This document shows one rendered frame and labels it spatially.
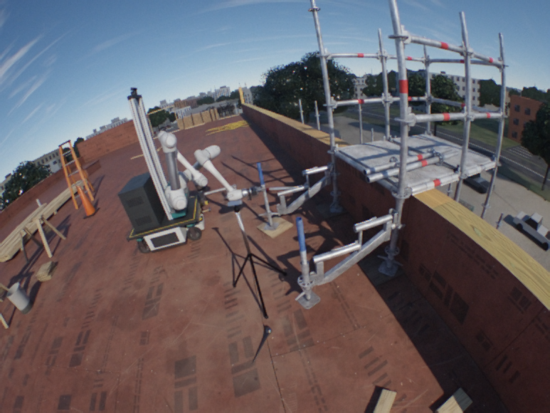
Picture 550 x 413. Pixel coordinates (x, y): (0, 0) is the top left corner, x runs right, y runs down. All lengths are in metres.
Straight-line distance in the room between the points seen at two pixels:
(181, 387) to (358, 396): 1.12
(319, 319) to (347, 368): 0.43
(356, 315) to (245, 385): 0.90
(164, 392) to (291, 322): 1.06
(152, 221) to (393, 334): 2.53
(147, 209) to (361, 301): 2.28
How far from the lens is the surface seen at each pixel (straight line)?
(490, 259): 1.40
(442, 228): 1.56
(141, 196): 2.61
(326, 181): 2.54
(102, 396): 2.16
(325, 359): 1.59
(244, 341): 1.73
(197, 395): 1.69
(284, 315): 1.78
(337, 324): 1.71
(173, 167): 2.25
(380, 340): 1.67
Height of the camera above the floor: 1.48
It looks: 29 degrees down
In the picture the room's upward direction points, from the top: 11 degrees counter-clockwise
